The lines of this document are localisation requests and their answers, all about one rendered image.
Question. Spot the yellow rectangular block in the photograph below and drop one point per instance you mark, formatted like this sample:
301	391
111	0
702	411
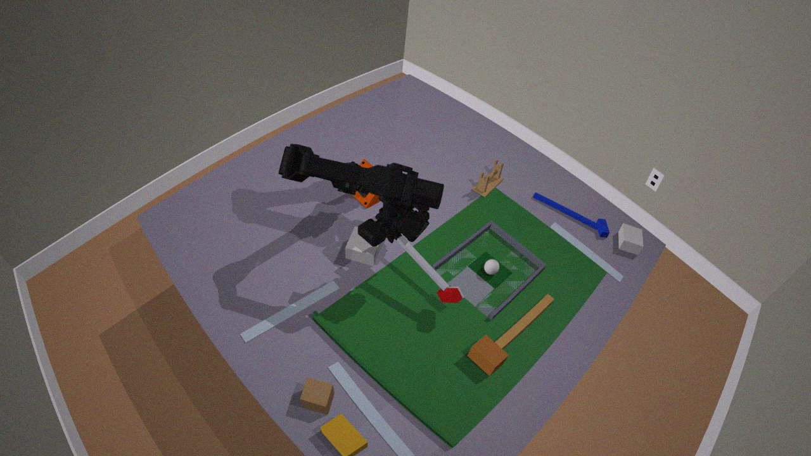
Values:
345	438

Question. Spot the green rectangular mat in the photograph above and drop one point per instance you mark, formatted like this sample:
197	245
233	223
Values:
397	322

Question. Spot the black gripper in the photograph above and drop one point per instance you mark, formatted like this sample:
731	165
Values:
375	232

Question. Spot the blue golf putter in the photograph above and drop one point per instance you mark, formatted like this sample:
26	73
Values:
600	225

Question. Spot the white ball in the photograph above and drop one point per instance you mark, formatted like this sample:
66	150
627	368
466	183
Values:
491	267

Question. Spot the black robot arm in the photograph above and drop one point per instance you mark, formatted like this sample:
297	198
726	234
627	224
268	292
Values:
388	182

